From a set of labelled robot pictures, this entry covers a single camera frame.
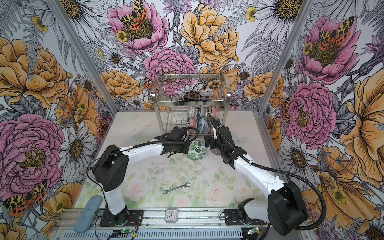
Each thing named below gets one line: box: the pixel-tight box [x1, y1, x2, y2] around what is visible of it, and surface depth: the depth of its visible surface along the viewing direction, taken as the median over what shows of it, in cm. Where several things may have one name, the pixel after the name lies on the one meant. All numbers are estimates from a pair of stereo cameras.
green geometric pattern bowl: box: [188, 105, 196, 118], surface depth 107 cm
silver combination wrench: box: [163, 182, 190, 196], surface depth 85 cm
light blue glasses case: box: [74, 195, 103, 233], surface depth 75 cm
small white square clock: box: [164, 208, 179, 223], surface depth 75 cm
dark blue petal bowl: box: [200, 105, 206, 118], surface depth 110 cm
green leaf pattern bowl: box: [186, 141, 206, 161], surface depth 96 cm
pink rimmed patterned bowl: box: [211, 105, 217, 118], surface depth 109 cm
